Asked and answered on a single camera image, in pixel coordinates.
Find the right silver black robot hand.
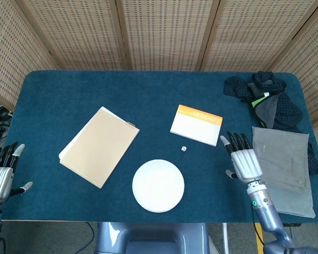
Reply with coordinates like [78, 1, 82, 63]
[219, 132, 263, 184]

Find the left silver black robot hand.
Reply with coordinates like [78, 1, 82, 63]
[0, 141, 34, 205]

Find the light grey folded cloth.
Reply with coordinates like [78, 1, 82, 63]
[251, 126, 316, 219]

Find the grey cloth with green edge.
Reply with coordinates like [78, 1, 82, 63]
[247, 81, 280, 129]

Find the white orange Lexicon book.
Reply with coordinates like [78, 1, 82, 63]
[170, 104, 224, 147]

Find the dark dotted cloth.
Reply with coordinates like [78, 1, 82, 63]
[223, 70, 318, 176]

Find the white table leg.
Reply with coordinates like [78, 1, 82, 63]
[222, 222, 230, 254]

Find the white round plate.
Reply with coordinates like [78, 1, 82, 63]
[131, 159, 186, 213]

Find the tan spiral notebook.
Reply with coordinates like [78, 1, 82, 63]
[58, 106, 140, 189]

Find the dark blue table cover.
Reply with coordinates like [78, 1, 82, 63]
[1, 69, 317, 224]

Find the blue-grey robot torso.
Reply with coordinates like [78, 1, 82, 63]
[94, 222, 210, 254]

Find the woven wooden folding screen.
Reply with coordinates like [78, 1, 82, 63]
[0, 0, 318, 159]

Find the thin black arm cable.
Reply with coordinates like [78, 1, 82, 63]
[251, 205, 265, 246]

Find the blue floor cable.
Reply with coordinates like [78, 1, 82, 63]
[83, 222, 97, 246]

